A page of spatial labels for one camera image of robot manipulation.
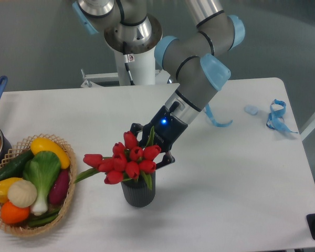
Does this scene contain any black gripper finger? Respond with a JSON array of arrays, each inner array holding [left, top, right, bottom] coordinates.
[[156, 151, 175, 170], [130, 123, 144, 143]]

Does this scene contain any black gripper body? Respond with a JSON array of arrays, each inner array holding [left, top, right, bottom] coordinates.
[[142, 105, 188, 152]]

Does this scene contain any red tulip bouquet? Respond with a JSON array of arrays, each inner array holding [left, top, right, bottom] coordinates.
[[75, 127, 161, 190]]

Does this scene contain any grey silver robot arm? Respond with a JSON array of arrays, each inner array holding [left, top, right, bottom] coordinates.
[[72, 1, 245, 168]]

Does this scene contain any dark grey ribbed vase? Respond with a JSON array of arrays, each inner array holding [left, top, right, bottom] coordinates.
[[121, 172, 156, 207]]

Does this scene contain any curved blue tape strip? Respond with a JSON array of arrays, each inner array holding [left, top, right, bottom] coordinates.
[[204, 104, 233, 128]]

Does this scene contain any yellow squash toy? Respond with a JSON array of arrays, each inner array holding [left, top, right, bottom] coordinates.
[[30, 137, 71, 170]]

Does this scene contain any purple sweet potato toy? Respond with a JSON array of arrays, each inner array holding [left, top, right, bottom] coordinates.
[[48, 169, 69, 205]]

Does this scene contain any green bok choy toy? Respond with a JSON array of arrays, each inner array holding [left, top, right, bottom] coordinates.
[[23, 151, 61, 216]]

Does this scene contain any tangled blue tape strip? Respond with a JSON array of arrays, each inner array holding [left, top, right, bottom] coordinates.
[[266, 99, 298, 133]]

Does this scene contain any woven wicker basket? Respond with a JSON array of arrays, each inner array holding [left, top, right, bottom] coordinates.
[[0, 134, 77, 237]]

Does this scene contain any dark green cucumber toy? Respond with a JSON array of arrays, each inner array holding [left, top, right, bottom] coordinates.
[[0, 150, 34, 181]]

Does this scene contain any cream steamed bun toy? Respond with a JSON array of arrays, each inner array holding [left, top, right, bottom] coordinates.
[[7, 180, 37, 208]]

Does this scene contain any green bean pod toy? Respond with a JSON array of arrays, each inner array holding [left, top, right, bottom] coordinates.
[[27, 208, 60, 228]]

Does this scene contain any yellow bell pepper toy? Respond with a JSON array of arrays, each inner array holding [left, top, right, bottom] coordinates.
[[0, 177, 22, 204]]

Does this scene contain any orange fruit toy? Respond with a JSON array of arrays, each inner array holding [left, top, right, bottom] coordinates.
[[1, 201, 30, 224]]

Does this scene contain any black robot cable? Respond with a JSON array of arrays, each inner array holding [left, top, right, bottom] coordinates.
[[122, 41, 135, 86]]

